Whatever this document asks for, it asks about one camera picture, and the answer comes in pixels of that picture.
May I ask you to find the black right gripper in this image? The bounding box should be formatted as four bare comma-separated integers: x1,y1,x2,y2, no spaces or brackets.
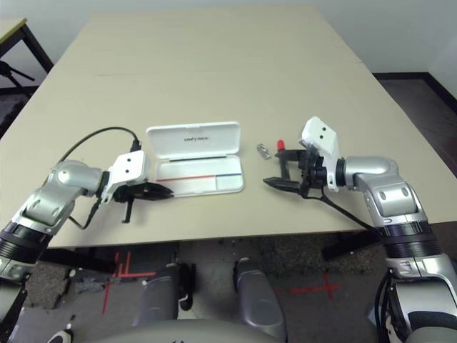
263,147,328,199

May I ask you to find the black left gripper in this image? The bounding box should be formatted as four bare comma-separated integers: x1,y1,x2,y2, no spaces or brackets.
114,181,176,224

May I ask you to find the black marker with red cap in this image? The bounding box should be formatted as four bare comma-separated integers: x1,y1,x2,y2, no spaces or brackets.
276,139,292,179

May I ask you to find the white plastic pencil case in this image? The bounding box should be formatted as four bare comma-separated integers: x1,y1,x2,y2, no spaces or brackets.
145,121,246,197

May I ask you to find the grey robot left leg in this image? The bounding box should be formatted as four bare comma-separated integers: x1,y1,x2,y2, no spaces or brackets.
131,262,197,327

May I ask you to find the grey robot leg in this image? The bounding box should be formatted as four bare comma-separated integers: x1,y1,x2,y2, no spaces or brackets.
131,262,197,327
233,257,288,340

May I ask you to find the grey robot right leg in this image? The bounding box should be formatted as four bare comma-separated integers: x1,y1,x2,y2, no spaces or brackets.
233,257,288,340

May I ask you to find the grey robot torso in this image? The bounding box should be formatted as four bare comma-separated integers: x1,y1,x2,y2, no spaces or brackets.
81,319,283,343

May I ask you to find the dark foam floor mat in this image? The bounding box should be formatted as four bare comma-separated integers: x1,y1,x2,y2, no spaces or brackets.
0,94,28,140

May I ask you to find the black and white shoe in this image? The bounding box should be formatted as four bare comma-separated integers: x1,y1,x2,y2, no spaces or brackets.
48,323,74,343

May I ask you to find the black tripod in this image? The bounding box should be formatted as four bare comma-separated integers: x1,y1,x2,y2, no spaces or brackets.
0,61,36,83

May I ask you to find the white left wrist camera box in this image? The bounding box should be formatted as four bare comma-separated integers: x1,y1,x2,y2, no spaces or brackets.
101,149,149,204

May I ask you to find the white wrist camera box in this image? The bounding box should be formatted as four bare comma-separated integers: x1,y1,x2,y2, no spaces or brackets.
298,116,349,194
101,149,149,204

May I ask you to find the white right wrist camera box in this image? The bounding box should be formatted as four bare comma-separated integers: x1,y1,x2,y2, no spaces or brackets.
298,116,349,194

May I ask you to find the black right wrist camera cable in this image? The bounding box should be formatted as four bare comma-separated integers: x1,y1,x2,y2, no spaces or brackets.
306,192,379,233

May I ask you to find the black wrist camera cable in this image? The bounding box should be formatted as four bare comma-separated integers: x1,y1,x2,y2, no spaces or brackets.
59,126,142,229
306,192,379,233

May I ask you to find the black left wrist camera cable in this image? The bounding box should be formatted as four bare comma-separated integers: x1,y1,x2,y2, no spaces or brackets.
59,126,142,229

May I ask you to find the beige side table black frame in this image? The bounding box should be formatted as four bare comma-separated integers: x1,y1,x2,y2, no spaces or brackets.
0,16,54,96

